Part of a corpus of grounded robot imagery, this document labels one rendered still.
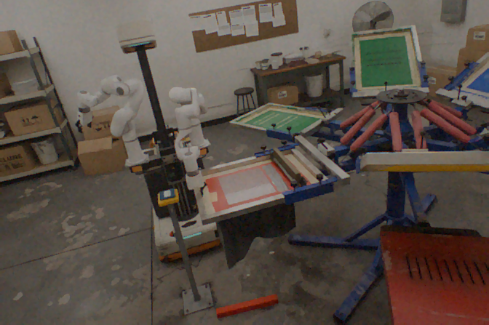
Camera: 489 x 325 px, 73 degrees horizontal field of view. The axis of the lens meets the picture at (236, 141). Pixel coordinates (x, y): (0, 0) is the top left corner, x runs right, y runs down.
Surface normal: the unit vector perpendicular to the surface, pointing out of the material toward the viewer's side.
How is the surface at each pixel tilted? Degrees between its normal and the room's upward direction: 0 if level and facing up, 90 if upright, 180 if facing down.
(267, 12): 87
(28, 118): 90
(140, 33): 64
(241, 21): 85
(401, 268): 0
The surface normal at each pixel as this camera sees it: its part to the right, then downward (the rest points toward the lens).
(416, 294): -0.15, -0.90
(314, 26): 0.24, 0.36
